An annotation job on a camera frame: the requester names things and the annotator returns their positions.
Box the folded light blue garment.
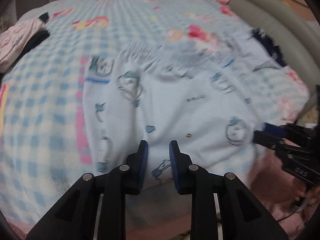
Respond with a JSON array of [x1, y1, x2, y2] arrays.
[[228, 30, 283, 71]]

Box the navy striped folded garment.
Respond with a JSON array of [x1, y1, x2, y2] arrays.
[[251, 28, 287, 67]]

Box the blue checkered cartoon blanket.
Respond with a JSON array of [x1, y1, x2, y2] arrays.
[[1, 0, 310, 231]]

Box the grey padded headboard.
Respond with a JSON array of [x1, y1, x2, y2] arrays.
[[229, 0, 319, 92]]

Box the pink cartoon pajama garment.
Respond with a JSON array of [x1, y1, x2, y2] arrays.
[[1, 18, 45, 73]]

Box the light blue cartoon pajama pants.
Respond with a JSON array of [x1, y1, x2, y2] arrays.
[[82, 42, 263, 187]]

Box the black garment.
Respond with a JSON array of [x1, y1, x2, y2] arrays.
[[3, 12, 50, 73]]

